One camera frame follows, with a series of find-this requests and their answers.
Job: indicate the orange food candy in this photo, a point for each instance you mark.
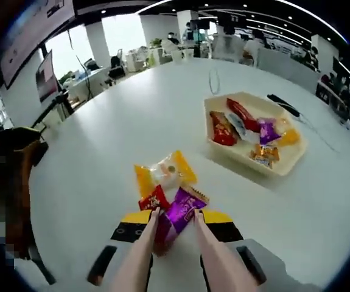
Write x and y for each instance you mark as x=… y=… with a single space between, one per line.
x=270 y=155

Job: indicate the yellow pastry food packet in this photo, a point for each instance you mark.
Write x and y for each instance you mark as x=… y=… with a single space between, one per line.
x=162 y=173
x=290 y=137

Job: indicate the small side table on stand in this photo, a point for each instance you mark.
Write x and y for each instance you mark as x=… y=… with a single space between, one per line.
x=56 y=102

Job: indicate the cream hexagonal container tray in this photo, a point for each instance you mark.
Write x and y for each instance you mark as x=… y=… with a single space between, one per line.
x=270 y=111

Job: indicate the potted plant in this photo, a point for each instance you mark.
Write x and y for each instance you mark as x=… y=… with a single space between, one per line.
x=66 y=76
x=156 y=42

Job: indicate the small red food packet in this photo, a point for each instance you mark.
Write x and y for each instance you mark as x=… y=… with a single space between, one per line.
x=153 y=199

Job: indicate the long red food bar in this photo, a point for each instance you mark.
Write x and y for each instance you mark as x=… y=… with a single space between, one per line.
x=241 y=112

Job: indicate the white office desk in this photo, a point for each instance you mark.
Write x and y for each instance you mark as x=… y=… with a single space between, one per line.
x=86 y=82

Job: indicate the white mesh chair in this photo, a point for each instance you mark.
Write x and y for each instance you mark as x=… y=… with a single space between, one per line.
x=226 y=47

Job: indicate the black oblong object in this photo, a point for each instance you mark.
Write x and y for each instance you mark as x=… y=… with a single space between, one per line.
x=40 y=153

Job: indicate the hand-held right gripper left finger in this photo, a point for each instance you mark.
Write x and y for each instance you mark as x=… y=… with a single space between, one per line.
x=126 y=232

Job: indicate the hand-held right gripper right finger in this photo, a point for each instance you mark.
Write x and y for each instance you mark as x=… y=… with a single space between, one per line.
x=226 y=232

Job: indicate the black office chair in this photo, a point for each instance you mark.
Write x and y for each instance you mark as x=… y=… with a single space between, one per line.
x=117 y=68

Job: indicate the pink-screen monitor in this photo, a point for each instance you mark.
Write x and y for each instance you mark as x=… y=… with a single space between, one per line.
x=47 y=79

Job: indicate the white desk partition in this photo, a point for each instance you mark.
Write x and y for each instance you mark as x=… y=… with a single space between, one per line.
x=287 y=70

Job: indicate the red-brown food packet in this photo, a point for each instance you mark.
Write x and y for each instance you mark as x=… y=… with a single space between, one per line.
x=221 y=130

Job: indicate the large display screen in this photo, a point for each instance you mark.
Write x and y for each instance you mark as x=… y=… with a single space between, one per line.
x=31 y=39

